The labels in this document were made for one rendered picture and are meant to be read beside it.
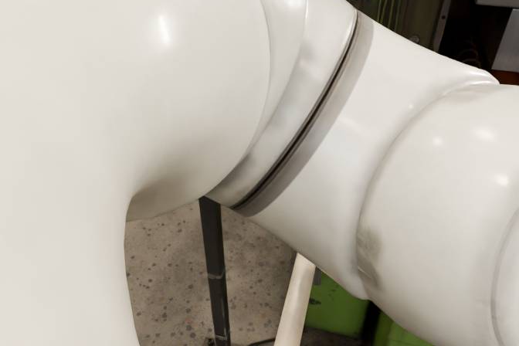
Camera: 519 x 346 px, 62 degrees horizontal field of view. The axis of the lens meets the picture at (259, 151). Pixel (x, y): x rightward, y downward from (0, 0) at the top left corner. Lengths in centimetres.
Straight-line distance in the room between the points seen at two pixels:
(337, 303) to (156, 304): 64
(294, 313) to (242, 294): 81
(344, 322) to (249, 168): 139
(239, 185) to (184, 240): 169
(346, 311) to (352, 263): 131
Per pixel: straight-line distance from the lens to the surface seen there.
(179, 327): 162
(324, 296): 143
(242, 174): 15
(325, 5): 16
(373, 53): 16
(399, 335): 118
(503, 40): 75
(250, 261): 175
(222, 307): 117
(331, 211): 15
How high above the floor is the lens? 138
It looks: 37 degrees down
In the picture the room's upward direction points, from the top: straight up
